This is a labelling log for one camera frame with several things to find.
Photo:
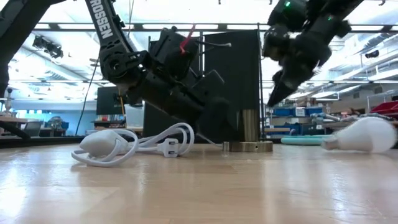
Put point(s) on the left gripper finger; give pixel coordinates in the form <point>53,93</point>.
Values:
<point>217,121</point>
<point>211,84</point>

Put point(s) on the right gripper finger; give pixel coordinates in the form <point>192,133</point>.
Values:
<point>276,43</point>
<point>281,90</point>

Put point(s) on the brass lamp socket base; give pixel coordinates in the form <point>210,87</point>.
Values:
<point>250,124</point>

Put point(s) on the white light bulb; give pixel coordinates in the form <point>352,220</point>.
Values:
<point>367,135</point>

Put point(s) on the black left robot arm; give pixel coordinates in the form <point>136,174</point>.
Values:
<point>102,28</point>

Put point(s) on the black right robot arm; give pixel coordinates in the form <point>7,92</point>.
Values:
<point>326,15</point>

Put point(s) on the blue storage bin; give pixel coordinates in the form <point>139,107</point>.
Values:
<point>283,112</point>
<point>314,111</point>

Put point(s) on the translucent white container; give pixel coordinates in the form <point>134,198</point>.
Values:
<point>134,119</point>

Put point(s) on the teal tray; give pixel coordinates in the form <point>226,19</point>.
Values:
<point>301,140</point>

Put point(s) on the black overhead rig beam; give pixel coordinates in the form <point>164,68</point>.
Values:
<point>222,27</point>

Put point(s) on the small black ceiling device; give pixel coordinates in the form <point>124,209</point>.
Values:
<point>372,53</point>

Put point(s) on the wooden workbench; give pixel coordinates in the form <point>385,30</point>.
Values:
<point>342,124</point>

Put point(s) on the black monitor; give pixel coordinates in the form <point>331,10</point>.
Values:
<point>105,102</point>

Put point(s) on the red storage bin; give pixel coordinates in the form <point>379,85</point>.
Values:
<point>387,109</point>

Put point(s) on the black ceiling-hung device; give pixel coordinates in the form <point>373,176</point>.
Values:
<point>49,48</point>

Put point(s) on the grey office chair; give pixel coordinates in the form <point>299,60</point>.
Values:
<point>32,128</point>

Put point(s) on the brown background table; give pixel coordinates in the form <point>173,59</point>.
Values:
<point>12,119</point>

